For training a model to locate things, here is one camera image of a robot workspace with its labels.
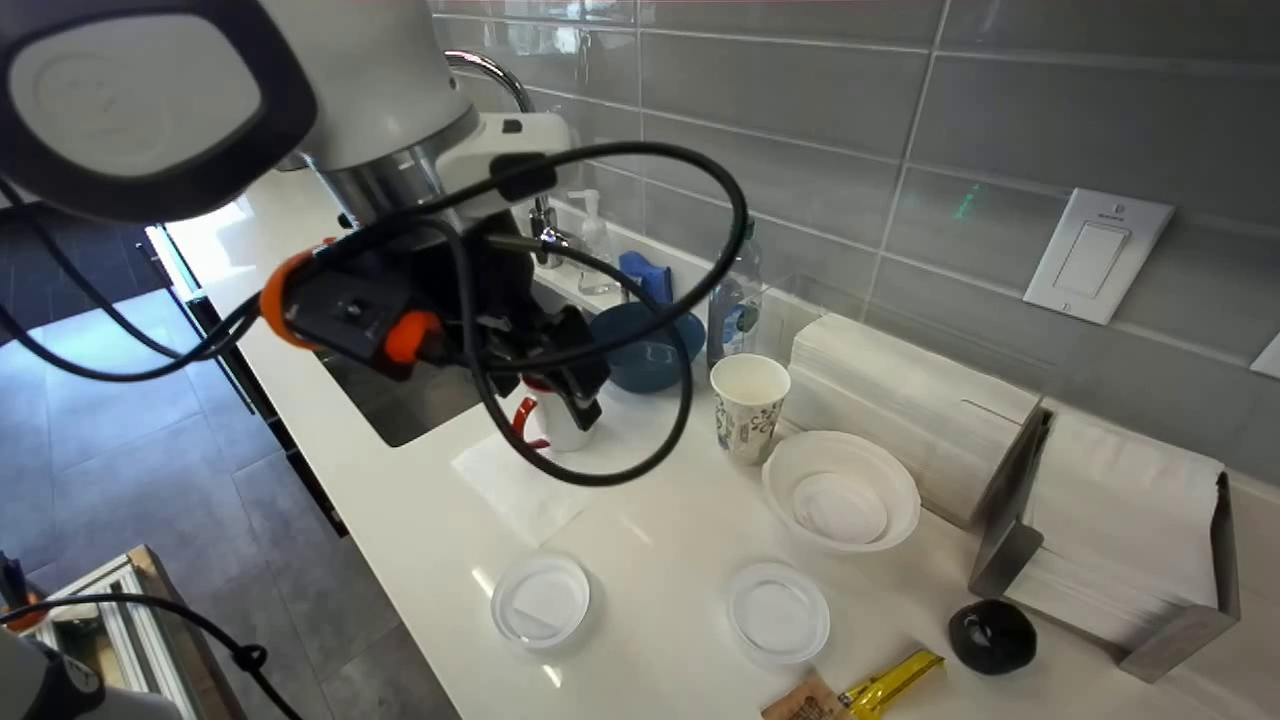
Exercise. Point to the loose white napkin stack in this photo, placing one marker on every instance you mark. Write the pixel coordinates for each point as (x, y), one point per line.
(907, 406)

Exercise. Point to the metal napkin holder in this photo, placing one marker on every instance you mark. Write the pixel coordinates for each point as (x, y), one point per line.
(1009, 506)

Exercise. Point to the white wall outlet plate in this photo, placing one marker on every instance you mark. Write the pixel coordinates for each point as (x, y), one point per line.
(1271, 358)

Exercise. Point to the white paper sheet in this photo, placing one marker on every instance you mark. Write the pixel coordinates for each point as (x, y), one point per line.
(514, 486)

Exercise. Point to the white cup with red inside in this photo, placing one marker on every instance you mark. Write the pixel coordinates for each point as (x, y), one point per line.
(530, 428)

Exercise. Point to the blue bowl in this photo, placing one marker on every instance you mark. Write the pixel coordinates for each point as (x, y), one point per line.
(658, 362)

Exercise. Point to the blue sponge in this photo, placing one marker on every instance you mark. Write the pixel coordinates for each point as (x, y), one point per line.
(647, 276)

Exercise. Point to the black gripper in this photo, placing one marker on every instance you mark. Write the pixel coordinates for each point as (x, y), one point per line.
(499, 287)

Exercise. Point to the clear bottle with green cap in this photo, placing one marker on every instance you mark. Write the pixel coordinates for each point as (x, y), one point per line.
(738, 320)

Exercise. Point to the yellow tool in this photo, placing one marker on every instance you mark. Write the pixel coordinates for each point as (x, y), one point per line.
(891, 680)

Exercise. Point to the stainless steel sink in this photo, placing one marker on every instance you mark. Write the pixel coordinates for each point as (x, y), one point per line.
(403, 406)

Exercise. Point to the round white lid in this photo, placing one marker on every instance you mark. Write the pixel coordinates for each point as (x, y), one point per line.
(779, 615)
(542, 600)

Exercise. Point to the clear soap dispenser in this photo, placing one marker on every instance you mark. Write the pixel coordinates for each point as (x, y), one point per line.
(592, 246)

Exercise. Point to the black round lid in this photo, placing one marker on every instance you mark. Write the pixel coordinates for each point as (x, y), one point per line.
(994, 638)

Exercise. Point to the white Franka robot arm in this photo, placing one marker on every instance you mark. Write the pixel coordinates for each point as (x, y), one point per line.
(375, 64)

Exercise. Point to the metal frame cart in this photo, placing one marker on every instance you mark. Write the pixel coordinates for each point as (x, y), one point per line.
(147, 625)

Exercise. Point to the white napkin stack in holder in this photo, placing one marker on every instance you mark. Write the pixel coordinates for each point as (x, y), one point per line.
(1135, 521)

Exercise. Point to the white wall switch plate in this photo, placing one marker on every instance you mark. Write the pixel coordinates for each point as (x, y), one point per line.
(1097, 258)

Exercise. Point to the grey tripod head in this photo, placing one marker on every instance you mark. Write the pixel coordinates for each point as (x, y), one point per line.
(43, 680)

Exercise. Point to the patterned paper cup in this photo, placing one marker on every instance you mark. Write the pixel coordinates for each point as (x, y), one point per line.
(750, 406)

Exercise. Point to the black wrist camera orange clips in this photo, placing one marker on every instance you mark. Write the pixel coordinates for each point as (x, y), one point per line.
(351, 311)

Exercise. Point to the white bowl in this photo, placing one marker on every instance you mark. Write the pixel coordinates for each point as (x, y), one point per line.
(843, 502)

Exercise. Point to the brown packet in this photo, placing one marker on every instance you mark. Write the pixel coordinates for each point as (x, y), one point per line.
(802, 702)

